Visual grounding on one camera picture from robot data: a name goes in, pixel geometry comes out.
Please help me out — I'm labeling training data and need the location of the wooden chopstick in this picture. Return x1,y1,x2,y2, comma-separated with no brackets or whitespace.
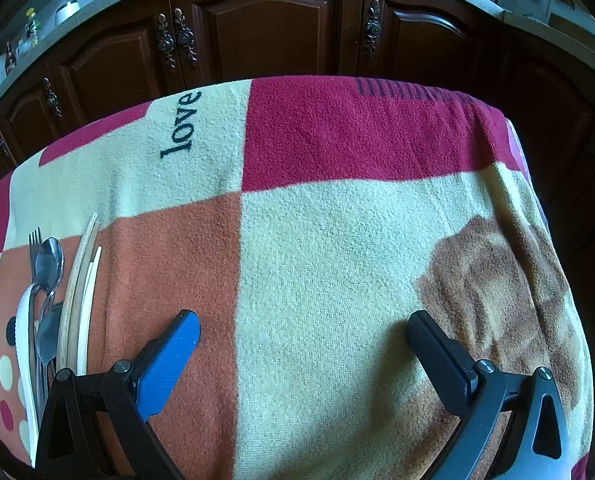
57,212,99,372
66,225,101,375

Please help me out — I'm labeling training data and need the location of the dark wooden kitchen cabinet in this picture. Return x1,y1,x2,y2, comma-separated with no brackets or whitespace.
0,0,595,271

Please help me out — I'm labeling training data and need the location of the metal fork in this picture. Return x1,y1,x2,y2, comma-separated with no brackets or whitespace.
28,227,48,411

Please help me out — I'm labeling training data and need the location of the shiny metal spoon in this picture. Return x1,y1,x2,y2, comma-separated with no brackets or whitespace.
36,237,66,321

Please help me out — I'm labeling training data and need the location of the yellow-capped bottle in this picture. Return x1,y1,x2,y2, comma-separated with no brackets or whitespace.
24,7,41,47

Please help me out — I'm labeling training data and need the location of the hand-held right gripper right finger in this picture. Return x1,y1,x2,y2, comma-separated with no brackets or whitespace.
408,309,574,480

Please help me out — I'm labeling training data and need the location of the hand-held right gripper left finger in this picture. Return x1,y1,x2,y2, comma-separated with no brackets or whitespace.
31,309,201,480

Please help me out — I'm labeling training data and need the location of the dark metal spoon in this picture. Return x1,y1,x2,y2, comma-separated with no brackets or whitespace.
34,301,65,401

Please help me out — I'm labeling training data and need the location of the white plastic utensil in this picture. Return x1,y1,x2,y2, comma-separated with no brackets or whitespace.
15,284,42,448

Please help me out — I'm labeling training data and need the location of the white jar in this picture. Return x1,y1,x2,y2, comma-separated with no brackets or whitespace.
55,2,81,27

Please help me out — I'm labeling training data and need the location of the checked printed fleece blanket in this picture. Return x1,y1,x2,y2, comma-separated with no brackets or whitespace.
0,76,594,480

